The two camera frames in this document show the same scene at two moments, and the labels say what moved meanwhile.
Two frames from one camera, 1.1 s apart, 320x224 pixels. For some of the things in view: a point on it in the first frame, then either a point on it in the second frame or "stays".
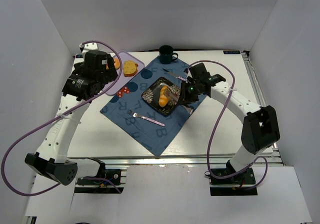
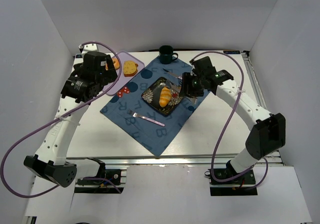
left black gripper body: (110, 72) stays
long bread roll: (164, 98) stays
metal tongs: (177, 96) to (168, 83)
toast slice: (130, 68) stays
